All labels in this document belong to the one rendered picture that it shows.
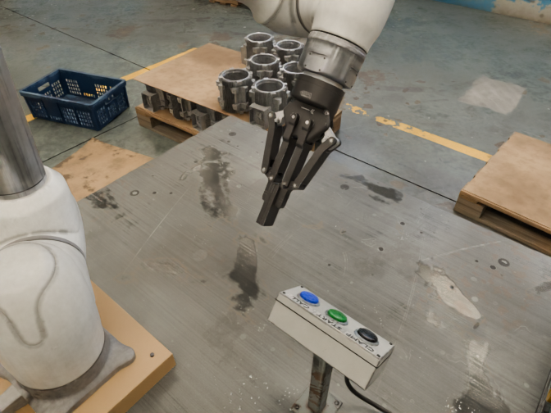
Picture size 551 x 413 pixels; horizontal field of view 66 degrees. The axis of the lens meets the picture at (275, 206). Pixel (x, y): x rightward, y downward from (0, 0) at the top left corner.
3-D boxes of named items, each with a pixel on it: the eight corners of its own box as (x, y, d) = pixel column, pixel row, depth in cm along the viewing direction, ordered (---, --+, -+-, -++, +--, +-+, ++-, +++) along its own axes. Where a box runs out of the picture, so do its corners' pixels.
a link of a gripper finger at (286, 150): (298, 115, 63) (291, 111, 63) (270, 183, 65) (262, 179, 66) (311, 120, 66) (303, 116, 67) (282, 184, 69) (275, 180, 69)
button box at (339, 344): (381, 374, 61) (397, 343, 60) (365, 392, 55) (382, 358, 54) (289, 310, 69) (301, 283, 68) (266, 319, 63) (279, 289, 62)
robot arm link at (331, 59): (353, 40, 56) (335, 83, 57) (375, 61, 64) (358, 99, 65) (298, 24, 60) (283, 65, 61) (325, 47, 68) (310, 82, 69)
